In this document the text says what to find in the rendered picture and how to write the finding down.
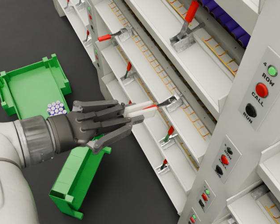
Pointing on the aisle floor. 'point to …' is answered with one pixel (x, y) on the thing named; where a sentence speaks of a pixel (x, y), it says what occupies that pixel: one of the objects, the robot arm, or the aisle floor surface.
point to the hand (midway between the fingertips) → (140, 112)
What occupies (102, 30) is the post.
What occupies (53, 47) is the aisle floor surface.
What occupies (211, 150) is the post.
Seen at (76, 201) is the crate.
